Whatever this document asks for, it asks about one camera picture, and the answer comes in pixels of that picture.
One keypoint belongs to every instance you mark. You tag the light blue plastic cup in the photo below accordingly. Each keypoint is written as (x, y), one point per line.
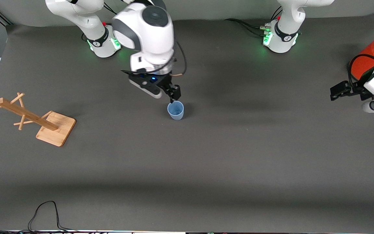
(176, 112)

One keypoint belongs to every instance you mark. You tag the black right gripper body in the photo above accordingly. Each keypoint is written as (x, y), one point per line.
(165, 81)

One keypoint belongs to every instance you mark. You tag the wooden cup rack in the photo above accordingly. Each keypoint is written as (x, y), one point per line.
(55, 128)

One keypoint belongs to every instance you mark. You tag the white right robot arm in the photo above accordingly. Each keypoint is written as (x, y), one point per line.
(151, 32)

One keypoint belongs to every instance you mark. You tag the orange cylindrical can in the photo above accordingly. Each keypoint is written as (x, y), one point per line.
(364, 63)

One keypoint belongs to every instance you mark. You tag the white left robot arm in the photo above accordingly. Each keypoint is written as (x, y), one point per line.
(284, 39)

